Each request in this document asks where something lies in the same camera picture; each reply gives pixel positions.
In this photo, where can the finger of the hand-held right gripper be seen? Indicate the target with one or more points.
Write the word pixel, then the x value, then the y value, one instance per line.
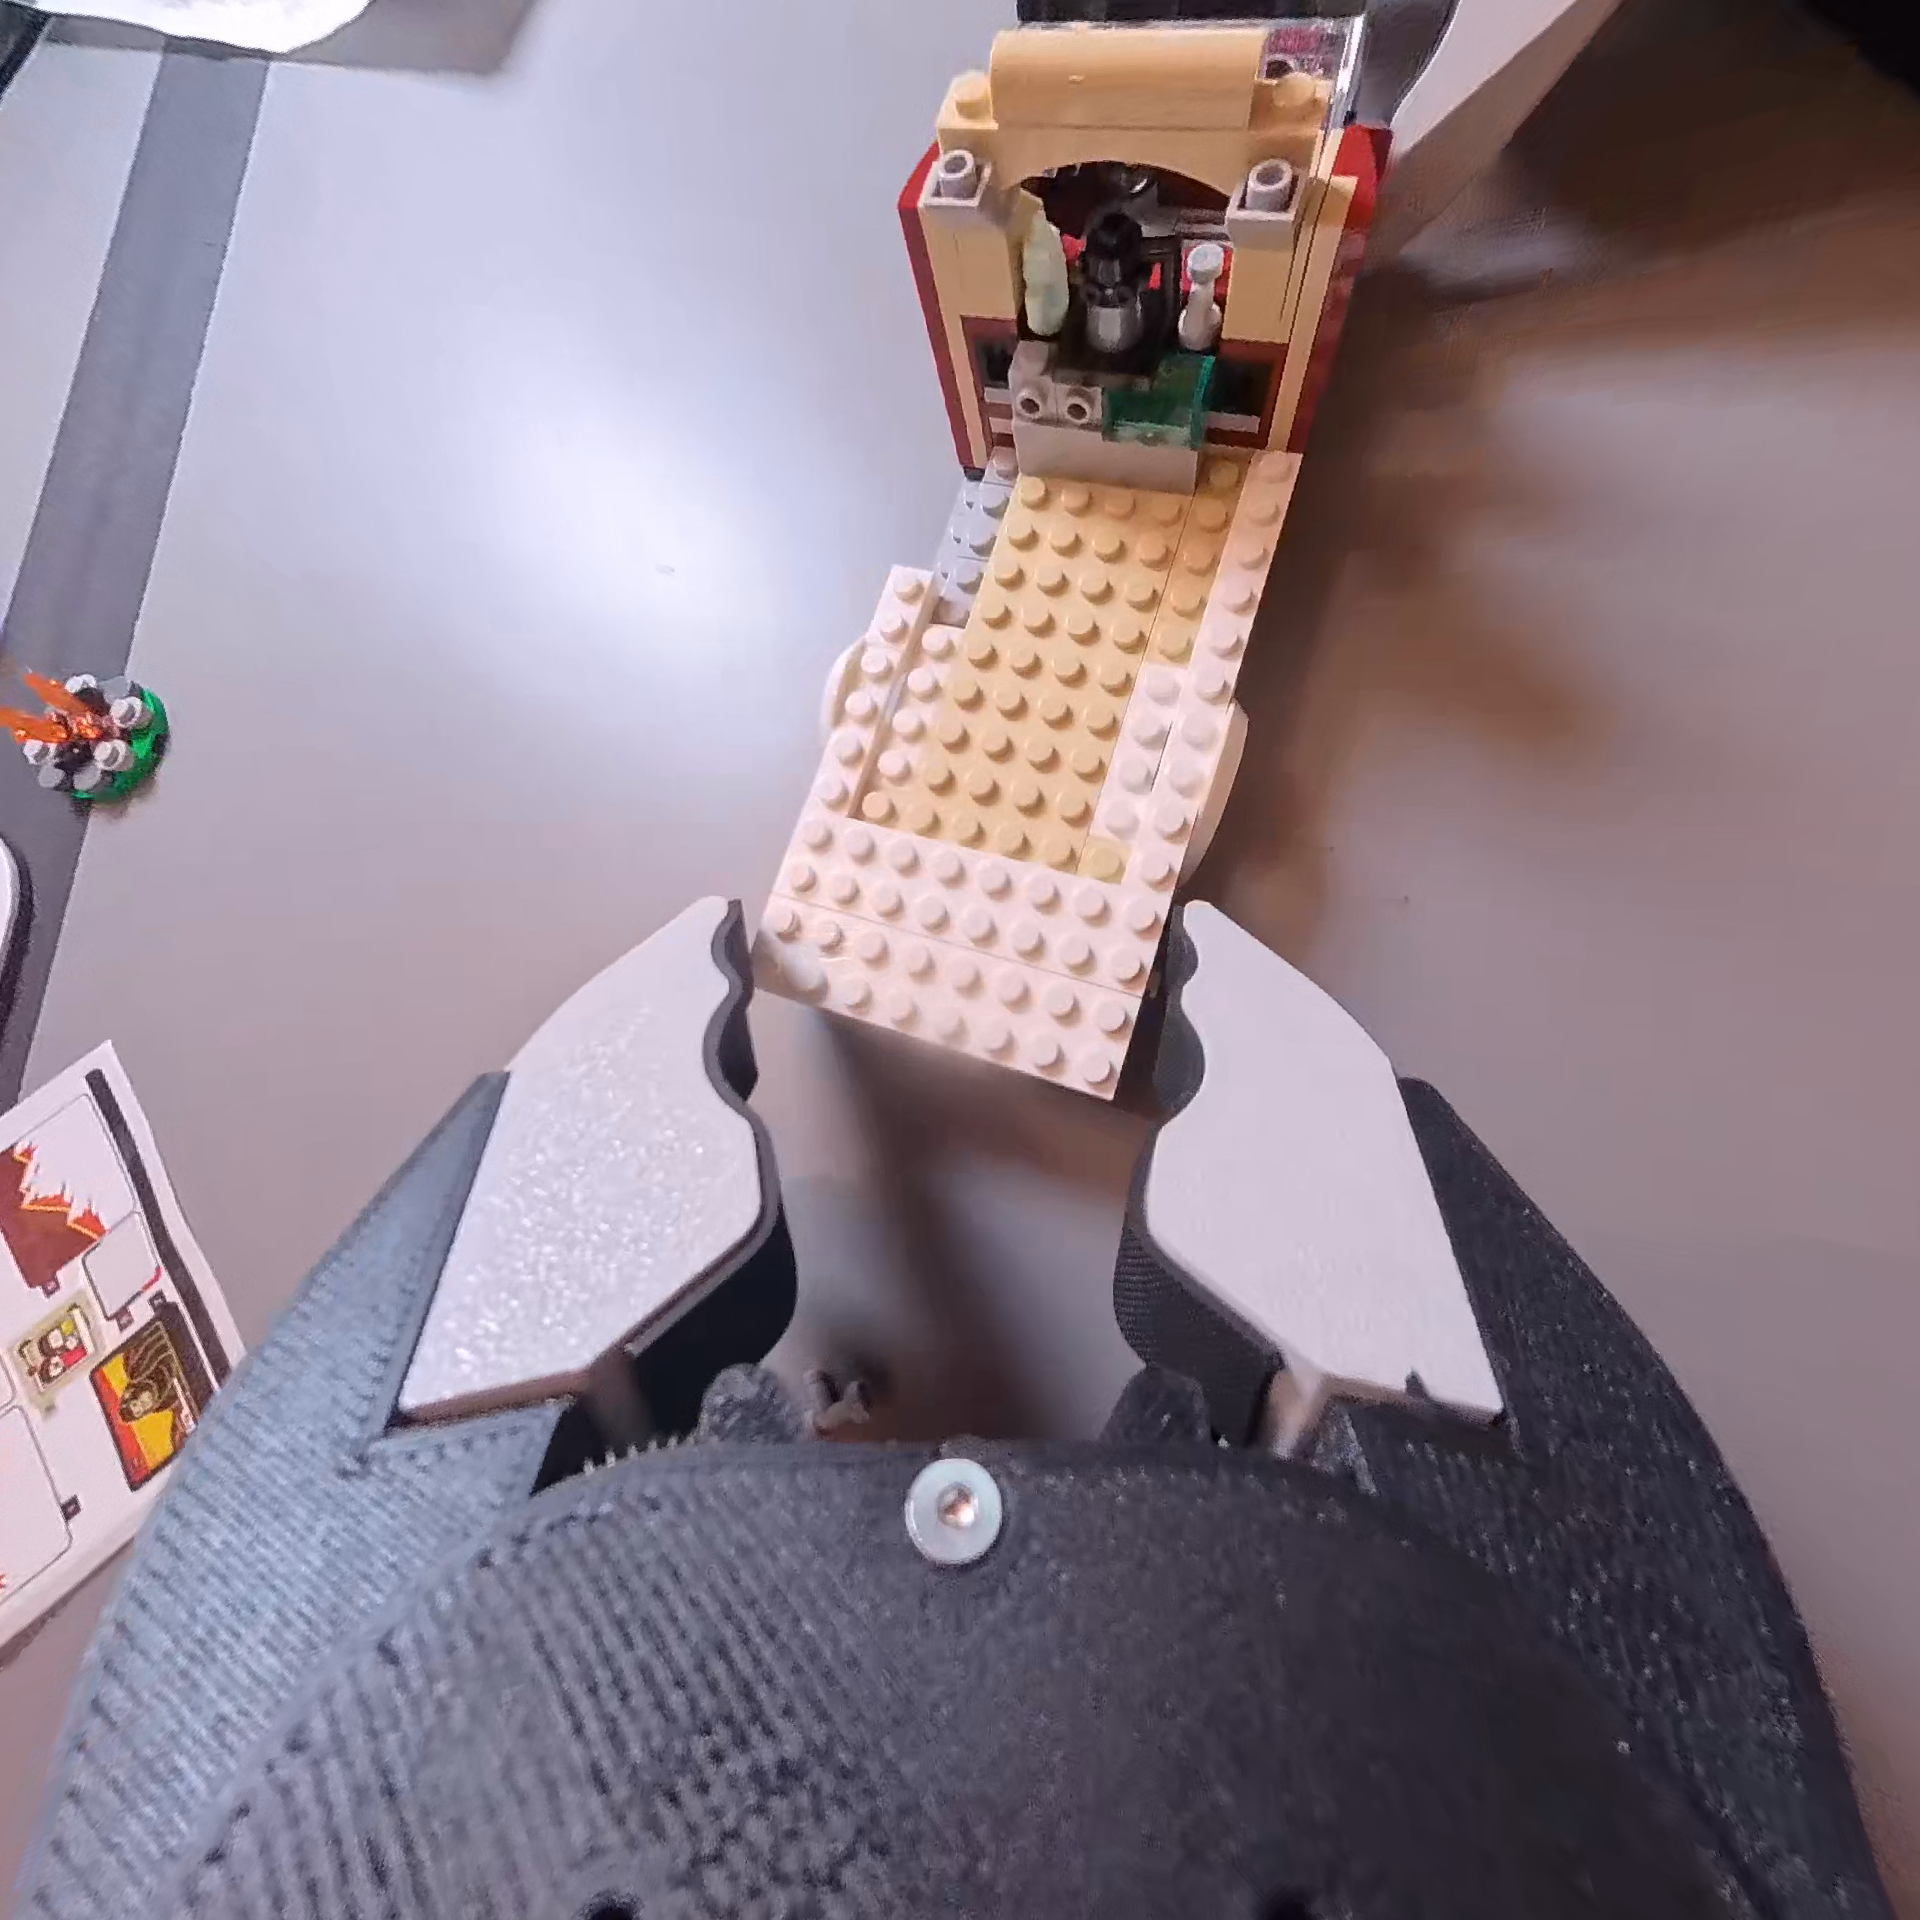
pixel 1483 77

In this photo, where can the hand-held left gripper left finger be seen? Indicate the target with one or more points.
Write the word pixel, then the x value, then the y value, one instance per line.
pixel 599 1184

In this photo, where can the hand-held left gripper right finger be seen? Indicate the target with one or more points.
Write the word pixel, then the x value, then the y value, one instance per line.
pixel 1306 1200

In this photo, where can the white long brick plate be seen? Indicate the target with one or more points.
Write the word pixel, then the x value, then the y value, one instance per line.
pixel 990 896
pixel 961 1003

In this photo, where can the toy brick truck model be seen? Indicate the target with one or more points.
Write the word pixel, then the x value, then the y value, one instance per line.
pixel 1049 674

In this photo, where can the small grey brick piece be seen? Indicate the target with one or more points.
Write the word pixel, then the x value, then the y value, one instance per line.
pixel 840 1395

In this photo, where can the sticker sheet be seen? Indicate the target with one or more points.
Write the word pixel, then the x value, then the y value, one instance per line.
pixel 90 1319

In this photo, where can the toy campfire on green plate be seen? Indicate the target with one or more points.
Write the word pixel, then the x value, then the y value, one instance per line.
pixel 105 735

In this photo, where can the printed paper bag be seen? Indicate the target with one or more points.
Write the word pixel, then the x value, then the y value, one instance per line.
pixel 224 19

